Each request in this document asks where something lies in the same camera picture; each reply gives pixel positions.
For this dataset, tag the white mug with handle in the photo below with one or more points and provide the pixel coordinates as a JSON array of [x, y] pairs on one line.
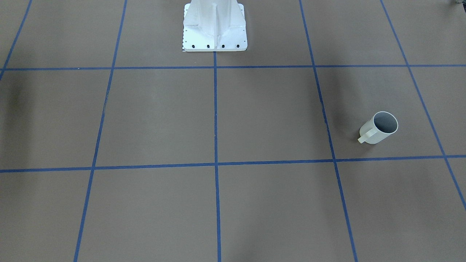
[[379, 127]]

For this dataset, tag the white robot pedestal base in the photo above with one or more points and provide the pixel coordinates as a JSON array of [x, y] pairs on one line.
[[214, 26]]

